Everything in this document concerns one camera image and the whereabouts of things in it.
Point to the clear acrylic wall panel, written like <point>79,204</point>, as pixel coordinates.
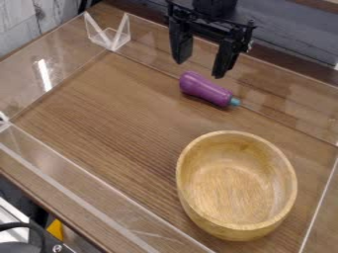
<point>96,210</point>

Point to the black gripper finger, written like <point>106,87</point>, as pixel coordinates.
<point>225,58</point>
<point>180,40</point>

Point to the brown wooden bowl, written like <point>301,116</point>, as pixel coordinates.
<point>237,184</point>

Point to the clear acrylic corner bracket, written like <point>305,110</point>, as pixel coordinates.
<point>110,38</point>

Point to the purple toy eggplant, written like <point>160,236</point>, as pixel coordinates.
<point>195,85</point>

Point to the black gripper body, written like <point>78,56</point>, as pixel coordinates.
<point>214,20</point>

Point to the yellow black device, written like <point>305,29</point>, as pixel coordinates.
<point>66,235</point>

